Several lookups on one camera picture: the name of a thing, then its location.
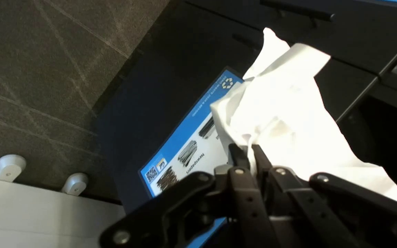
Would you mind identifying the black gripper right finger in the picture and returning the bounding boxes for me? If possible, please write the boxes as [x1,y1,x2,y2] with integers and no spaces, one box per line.
[250,144,397,248]

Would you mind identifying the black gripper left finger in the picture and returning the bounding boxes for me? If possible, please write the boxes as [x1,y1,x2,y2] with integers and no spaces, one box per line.
[97,144,275,248]

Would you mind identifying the plain white paper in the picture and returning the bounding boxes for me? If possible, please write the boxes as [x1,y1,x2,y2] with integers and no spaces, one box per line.
[209,26,397,208]

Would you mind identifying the left black recycling bin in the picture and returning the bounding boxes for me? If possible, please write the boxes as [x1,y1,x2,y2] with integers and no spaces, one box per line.
[92,0,379,218]

